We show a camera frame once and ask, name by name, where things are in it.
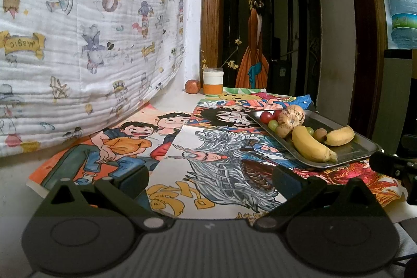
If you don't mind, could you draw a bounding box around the grey-haired figure drawing poster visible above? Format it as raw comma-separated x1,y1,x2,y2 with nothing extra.
146,126,417,223

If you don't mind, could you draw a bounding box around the brown-spotted yellow banana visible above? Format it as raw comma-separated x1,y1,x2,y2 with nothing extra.
324,126,355,147

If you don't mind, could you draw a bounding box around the yellow bear poster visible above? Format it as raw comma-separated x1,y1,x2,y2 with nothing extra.
205,87,268,101

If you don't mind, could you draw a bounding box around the white cartoon printed blanket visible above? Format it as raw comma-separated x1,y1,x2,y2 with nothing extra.
0,0,188,158

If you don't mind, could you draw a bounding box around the red apple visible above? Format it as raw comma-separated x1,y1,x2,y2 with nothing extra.
185,79,201,94

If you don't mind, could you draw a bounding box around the orange dress figure door poster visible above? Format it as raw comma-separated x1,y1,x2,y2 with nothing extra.
235,0,271,89

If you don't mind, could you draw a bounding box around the white cup with orange sleeve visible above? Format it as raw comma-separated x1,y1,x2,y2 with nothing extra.
203,68,224,95

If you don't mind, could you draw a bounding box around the large speckled tan melon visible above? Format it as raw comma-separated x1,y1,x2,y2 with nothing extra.
278,104,306,128

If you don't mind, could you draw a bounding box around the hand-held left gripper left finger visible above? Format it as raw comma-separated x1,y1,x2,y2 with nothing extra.
33,165,176,232

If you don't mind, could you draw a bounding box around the yellow flower twig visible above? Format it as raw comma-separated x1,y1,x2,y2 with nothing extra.
201,37,243,70

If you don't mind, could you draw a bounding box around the colourful anime poster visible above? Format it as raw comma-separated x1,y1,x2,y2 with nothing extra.
189,96,313,132

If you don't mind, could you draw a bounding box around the metal tray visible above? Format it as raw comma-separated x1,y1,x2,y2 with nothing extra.
247,109,382,168

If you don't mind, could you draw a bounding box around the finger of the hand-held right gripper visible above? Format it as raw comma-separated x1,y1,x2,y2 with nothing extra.
369,151,417,180
402,134,417,152

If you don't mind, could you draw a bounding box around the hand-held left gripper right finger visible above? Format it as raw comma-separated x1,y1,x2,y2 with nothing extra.
250,165,390,232

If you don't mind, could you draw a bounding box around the brown wooden door frame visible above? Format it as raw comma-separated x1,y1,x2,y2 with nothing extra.
199,0,225,70

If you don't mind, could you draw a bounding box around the dark wooden door frame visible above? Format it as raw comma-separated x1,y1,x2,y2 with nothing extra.
342,0,388,138

